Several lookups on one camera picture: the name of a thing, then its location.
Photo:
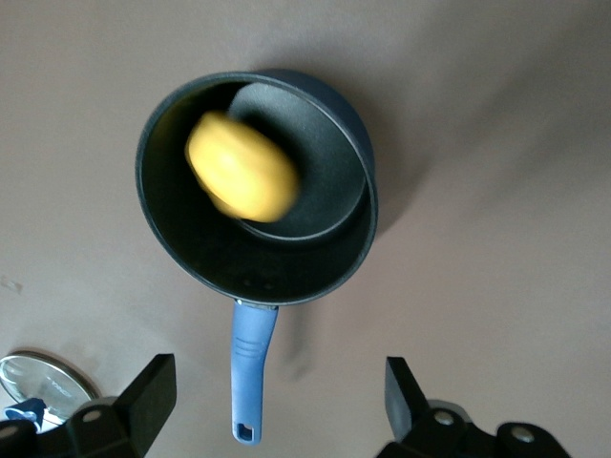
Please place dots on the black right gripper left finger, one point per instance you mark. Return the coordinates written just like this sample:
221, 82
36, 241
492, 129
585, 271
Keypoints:
145, 405

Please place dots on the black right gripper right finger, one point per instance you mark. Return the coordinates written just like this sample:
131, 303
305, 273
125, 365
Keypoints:
403, 405

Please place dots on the glass lid with blue knob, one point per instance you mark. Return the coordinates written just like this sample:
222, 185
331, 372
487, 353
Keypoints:
28, 377

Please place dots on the yellow potato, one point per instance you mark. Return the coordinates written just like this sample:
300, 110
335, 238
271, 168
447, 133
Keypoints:
243, 167

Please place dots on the dark blue saucepan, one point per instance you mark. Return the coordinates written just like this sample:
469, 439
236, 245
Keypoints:
191, 238

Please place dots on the small clear tape piece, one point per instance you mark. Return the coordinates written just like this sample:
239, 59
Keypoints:
12, 284

